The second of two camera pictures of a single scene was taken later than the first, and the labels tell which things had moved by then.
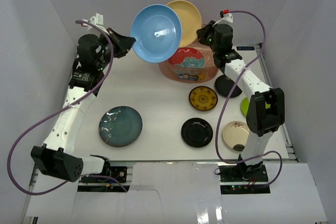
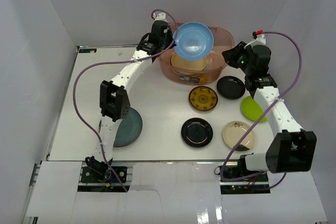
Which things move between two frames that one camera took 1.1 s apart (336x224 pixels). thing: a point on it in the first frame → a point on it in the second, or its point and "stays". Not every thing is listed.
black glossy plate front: (197, 132) stays
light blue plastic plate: (158, 31) → (194, 41)
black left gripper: (115, 41) → (167, 34)
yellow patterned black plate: (203, 98) stays
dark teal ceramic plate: (120, 126) stays
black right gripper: (202, 33) → (230, 56)
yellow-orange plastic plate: (190, 20) → (196, 65)
